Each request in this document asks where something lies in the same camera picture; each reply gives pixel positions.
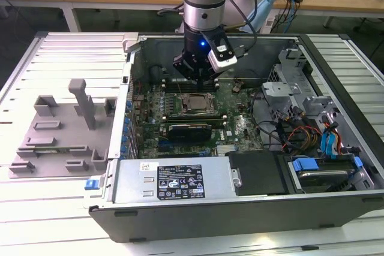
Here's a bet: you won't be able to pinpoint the CPU socket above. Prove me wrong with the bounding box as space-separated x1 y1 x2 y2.
177 91 217 116

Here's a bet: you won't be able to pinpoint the RAM slot with white clip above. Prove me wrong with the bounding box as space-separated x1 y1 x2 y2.
163 115 222 120
161 78 218 83
161 85 218 89

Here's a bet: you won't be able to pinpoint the RAM slot with black clip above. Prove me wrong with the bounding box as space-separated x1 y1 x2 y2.
164 112 220 117
161 88 218 93
161 82 218 86

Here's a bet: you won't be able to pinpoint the round coin cell battery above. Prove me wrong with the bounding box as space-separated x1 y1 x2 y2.
230 79 244 94

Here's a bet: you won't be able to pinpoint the black graphics card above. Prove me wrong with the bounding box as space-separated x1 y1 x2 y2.
166 121 213 143

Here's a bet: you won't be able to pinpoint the green motherboard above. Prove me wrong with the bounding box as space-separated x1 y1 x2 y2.
128 79 266 160

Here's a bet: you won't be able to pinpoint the white barcode tag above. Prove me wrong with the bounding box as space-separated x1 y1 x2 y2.
265 15 276 34

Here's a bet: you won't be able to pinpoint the grey metal drive cage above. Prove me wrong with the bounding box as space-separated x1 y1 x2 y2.
260 44 341 125

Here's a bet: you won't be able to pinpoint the silver finned heatsink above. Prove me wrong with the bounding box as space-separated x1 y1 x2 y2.
216 144 241 157

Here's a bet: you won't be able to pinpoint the black plastic cover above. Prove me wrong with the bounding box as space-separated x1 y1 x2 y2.
224 150 290 196

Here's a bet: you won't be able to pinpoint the silver power supply unit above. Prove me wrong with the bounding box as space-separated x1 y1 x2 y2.
105 156 238 206

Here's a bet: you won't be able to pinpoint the grey parts rack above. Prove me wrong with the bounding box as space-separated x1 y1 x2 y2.
7 78 118 180

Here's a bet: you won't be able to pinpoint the dark grey PC case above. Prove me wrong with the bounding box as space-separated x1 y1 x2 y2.
88 32 384 243

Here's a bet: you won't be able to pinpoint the hard disk in blue carrier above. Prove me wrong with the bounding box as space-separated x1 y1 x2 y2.
287 155 365 194

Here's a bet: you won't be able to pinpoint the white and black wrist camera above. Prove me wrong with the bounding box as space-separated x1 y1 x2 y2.
200 29 238 74

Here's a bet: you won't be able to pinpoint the black cable with brass plug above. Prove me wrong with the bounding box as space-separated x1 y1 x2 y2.
223 0 259 34

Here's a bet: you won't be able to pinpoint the black wire bundle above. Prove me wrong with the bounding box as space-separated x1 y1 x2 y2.
250 86 265 113

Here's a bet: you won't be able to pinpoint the black camera cable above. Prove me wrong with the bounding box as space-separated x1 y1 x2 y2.
233 0 259 58

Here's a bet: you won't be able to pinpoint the blue network cable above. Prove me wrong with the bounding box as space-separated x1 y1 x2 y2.
281 0 298 32

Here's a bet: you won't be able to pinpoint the red and yellow wires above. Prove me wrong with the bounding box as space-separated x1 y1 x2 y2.
281 124 321 152

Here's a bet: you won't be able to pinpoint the blue flat wire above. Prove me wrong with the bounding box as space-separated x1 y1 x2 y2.
320 121 340 161

